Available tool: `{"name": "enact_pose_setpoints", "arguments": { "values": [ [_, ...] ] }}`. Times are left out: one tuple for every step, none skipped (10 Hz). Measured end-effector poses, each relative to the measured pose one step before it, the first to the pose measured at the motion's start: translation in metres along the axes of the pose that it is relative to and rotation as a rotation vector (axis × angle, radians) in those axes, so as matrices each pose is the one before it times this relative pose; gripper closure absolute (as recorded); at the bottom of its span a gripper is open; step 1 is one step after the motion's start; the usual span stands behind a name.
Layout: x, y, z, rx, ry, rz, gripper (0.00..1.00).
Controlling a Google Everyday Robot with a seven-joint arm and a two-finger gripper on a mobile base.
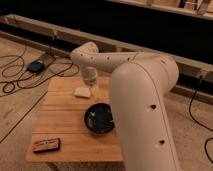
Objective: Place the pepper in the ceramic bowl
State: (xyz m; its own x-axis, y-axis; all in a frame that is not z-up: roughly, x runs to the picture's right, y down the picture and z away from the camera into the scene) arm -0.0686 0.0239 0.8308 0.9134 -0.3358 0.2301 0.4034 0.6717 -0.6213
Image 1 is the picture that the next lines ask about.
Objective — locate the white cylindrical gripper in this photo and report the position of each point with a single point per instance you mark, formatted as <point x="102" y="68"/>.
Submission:
<point x="90" y="78"/>

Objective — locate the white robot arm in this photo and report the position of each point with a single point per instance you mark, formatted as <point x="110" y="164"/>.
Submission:
<point x="137" y="85"/>

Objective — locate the dark ceramic bowl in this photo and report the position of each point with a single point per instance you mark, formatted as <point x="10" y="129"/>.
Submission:
<point x="98" y="118"/>

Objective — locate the white sponge block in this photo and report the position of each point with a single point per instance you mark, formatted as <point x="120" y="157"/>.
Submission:
<point x="82" y="92"/>

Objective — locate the wooden table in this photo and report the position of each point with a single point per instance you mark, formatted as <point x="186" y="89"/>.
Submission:
<point x="62" y="116"/>

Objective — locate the blue power adapter box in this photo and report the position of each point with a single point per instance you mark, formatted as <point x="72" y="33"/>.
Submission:
<point x="36" y="67"/>

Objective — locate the orange black rectangular box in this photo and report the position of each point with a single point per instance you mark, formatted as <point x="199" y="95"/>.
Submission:
<point x="46" y="145"/>

